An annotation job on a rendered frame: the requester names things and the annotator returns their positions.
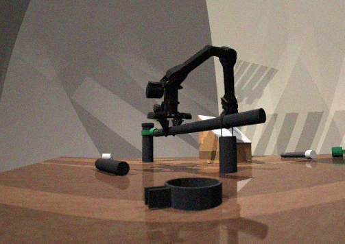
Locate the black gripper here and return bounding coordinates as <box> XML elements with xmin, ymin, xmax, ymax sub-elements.
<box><xmin>147</xmin><ymin>99</ymin><xmax>192</xmax><ymax>137</ymax></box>

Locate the green cup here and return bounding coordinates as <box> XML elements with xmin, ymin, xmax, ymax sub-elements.
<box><xmin>142</xmin><ymin>128</ymin><xmax>158</xmax><ymax>136</ymax></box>

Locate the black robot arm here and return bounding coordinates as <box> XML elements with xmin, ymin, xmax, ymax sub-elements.
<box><xmin>146</xmin><ymin>45</ymin><xmax>238</xmax><ymax>116</ymax></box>

